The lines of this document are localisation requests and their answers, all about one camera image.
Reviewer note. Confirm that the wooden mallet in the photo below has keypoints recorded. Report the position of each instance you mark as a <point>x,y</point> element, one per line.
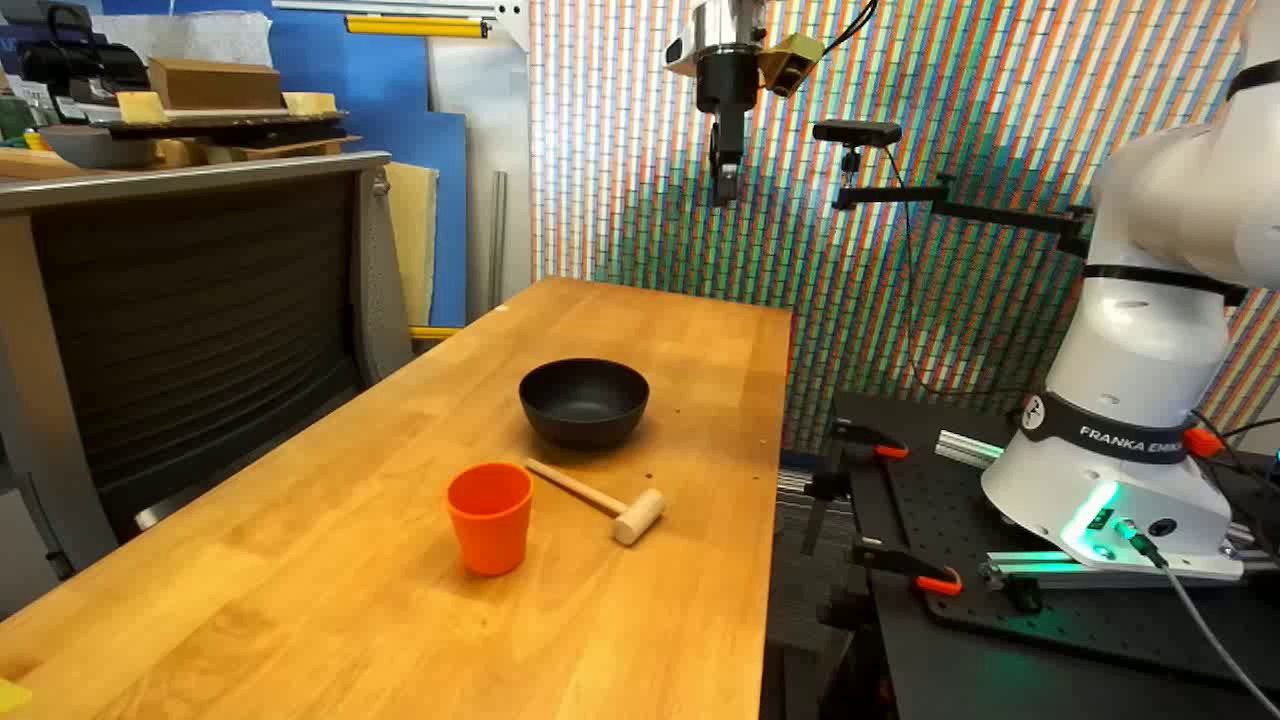
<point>610,501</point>

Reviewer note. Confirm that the black exterior camera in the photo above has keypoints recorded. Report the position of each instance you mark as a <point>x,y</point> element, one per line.
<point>856,132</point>

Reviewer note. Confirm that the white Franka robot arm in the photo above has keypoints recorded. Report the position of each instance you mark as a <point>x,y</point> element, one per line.
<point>1155,252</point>

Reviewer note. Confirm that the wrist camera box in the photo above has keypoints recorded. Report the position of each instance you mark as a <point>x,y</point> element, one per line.
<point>794,63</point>

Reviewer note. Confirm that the grey pole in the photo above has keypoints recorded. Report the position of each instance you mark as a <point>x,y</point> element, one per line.
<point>497,241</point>

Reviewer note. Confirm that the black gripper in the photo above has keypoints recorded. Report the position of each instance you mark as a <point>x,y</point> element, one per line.
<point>726,77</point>

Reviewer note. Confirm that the silver base mounting rail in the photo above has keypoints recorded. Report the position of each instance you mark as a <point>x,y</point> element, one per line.
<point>1044,566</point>

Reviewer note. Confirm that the black bowl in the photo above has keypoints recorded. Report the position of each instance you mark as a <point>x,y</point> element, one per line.
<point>582,406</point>

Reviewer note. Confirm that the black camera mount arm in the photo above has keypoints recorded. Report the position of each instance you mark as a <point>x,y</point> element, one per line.
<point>952,207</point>

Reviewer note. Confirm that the white foam sheet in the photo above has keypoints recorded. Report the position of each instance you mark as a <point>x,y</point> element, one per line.
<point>186,37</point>

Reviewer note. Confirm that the black bag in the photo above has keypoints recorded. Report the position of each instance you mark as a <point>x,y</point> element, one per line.
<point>83,56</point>

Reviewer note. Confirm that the black flat tray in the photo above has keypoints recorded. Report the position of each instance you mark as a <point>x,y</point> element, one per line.
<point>226,128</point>

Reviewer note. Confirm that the orange plastic cup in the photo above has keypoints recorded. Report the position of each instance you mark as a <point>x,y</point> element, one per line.
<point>491,517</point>

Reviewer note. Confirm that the yellow bar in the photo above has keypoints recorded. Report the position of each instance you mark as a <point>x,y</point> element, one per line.
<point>412,25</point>

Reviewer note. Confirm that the silver aluminium rail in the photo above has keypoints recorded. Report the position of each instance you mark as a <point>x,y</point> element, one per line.
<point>967,449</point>

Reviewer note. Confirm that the black perforated mounting board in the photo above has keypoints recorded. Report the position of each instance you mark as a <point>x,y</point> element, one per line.
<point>1064,641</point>

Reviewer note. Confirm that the brown cardboard box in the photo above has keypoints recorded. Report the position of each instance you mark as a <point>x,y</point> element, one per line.
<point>215,84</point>

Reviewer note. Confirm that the yellow foam block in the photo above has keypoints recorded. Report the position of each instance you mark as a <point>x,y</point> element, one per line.
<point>311,107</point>

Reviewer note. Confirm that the beige board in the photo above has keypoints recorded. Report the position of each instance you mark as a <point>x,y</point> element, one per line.
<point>412,241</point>

